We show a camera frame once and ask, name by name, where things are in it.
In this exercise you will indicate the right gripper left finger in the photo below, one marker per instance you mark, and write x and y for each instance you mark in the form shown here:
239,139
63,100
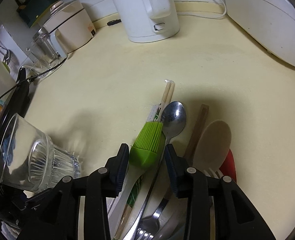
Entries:
116,171

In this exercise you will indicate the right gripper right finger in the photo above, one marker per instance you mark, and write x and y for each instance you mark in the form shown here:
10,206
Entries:
176,168

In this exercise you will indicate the green silicone basting brush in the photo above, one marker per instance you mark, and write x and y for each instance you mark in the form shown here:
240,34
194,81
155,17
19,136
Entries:
143,155

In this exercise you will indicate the beige speckled rice paddle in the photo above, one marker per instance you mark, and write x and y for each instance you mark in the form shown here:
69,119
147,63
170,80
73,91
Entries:
213,146

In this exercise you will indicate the disposable chopsticks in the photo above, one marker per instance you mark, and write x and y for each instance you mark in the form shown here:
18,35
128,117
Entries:
167,95

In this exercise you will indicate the clear ribbed drinking glass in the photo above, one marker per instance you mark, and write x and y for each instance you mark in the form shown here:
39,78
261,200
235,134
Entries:
30,161

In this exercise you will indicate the red plastic spoon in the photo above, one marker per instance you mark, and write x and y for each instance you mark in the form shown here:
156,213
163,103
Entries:
228,167

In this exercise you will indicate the metal spoon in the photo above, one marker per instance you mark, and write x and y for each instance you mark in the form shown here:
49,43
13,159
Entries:
174,119

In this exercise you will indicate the metal fork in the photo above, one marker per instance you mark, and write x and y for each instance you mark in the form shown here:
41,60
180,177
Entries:
149,226

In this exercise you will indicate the black appliance at left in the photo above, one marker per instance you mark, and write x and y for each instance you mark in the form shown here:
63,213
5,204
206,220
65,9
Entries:
17,102

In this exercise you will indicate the clear glass pitcher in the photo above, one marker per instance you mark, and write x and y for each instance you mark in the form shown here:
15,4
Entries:
47,47

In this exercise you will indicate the beige electric cooking pot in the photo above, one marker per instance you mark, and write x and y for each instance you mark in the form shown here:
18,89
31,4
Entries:
72,22

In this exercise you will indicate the white electric kettle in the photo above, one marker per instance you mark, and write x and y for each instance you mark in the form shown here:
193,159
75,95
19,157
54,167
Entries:
148,20

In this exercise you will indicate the white rice cooker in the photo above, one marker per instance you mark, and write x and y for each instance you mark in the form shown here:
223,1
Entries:
269,22

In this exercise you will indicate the dark green wall holder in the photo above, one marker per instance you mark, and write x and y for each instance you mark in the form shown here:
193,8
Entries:
30,11

